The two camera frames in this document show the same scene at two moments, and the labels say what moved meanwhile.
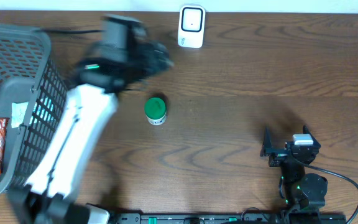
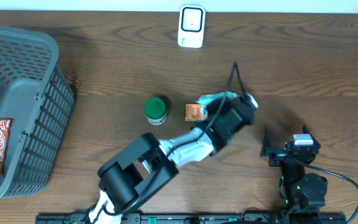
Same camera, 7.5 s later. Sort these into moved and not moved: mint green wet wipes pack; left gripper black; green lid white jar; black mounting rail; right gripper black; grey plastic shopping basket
Moved: left gripper black; mint green wet wipes pack
Not moved: grey plastic shopping basket; black mounting rail; right gripper black; green lid white jar
